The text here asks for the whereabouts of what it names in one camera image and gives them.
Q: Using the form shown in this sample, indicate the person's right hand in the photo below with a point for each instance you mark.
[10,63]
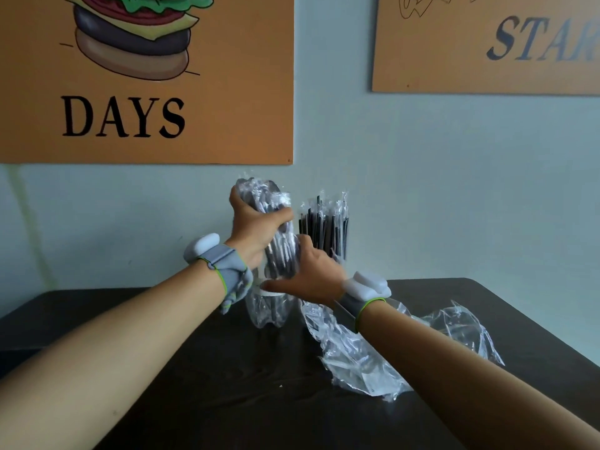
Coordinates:
[316,276]

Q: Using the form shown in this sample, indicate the person's left hand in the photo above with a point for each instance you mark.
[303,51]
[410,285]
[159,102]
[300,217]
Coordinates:
[251,231]

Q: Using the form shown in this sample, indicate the person's left thumb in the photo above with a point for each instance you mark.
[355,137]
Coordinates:
[280,217]

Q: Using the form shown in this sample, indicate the person's right thumb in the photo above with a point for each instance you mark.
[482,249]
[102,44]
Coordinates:
[279,286]

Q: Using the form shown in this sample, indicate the bundle of plastic-wrapped black straws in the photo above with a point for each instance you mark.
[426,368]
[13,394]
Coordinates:
[280,255]

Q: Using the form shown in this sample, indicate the person's left forearm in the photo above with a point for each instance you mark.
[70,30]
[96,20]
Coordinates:
[122,346]

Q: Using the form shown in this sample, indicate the person's right forearm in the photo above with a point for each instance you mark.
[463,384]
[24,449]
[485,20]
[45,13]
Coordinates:
[468,384]

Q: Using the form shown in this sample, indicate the standing bunch of wrapped straws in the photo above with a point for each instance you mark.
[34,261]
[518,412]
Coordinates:
[326,227]

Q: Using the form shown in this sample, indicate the grey left wrist tracker band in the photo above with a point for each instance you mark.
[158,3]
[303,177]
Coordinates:
[225,267]

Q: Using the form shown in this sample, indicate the grey wrist tracker band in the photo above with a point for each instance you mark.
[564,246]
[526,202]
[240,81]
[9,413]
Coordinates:
[225,267]
[363,288]

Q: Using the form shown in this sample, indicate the grey right wrist tracker band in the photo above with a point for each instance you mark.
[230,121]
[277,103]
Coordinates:
[363,288]

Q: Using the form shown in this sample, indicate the crumpled clear plastic bag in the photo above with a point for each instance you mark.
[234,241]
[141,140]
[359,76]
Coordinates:
[361,360]

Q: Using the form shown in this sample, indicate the orange burger poster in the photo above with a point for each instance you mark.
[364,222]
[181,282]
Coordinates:
[211,112]

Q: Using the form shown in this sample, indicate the orange poster with grey lettering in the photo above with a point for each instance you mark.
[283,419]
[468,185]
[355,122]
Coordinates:
[445,56]

